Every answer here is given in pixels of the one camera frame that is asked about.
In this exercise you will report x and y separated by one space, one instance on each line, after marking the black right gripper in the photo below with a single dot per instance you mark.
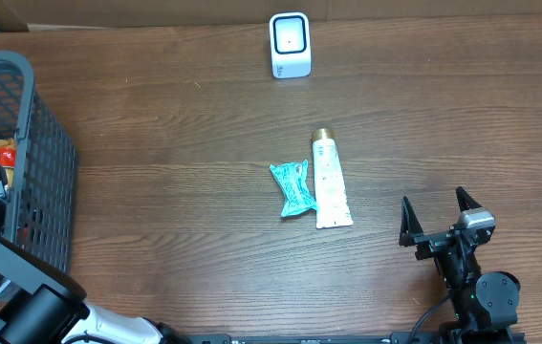
412 228

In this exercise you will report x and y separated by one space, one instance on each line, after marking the white tube gold cap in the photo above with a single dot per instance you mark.
329 186

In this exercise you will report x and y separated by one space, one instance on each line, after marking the teal snack packet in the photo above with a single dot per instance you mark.
291 178

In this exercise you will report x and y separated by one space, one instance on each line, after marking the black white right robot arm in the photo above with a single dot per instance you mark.
484 304

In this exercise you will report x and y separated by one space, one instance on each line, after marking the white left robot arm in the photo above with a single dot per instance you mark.
41 304

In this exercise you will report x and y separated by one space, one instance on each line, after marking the white barcode scanner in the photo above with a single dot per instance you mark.
290 43

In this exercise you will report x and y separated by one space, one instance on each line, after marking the dark grey plastic basket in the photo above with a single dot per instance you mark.
37 209

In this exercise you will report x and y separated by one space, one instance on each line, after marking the black mounting rail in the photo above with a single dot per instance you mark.
393 338

